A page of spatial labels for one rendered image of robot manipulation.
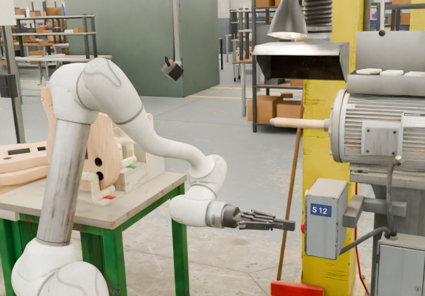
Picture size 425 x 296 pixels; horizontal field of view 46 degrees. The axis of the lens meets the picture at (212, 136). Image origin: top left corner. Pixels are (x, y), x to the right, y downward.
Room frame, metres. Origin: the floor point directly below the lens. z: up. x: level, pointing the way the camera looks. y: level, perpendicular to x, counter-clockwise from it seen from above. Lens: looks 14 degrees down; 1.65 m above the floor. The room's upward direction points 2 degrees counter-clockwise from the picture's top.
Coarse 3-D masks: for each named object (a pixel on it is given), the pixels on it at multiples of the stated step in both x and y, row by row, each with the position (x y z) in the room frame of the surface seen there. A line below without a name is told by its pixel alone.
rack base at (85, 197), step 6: (78, 192) 1.95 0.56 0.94; (84, 192) 1.94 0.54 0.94; (90, 192) 1.94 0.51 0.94; (114, 192) 1.93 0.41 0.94; (120, 192) 1.93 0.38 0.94; (78, 198) 1.88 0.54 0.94; (84, 198) 1.88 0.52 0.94; (90, 198) 1.87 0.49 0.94; (102, 198) 1.87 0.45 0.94; (114, 198) 1.87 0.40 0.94; (90, 204) 1.83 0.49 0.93; (96, 204) 1.82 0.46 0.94; (102, 204) 1.81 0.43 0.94
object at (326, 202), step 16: (320, 192) 1.39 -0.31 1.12; (336, 192) 1.38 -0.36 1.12; (304, 208) 1.40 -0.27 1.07; (320, 208) 1.36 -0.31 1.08; (336, 208) 1.34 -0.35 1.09; (320, 224) 1.36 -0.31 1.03; (336, 224) 1.34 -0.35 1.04; (304, 240) 1.39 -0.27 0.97; (320, 240) 1.36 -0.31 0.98; (336, 240) 1.34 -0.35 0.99; (320, 256) 1.36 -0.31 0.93; (336, 256) 1.34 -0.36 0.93
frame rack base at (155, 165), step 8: (120, 136) 2.25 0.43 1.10; (136, 144) 2.10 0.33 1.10; (136, 152) 2.10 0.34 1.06; (144, 152) 2.08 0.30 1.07; (144, 160) 2.08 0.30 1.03; (152, 160) 2.13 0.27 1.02; (160, 160) 2.18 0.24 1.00; (152, 168) 2.12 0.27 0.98; (160, 168) 2.18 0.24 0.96; (152, 176) 2.12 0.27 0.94
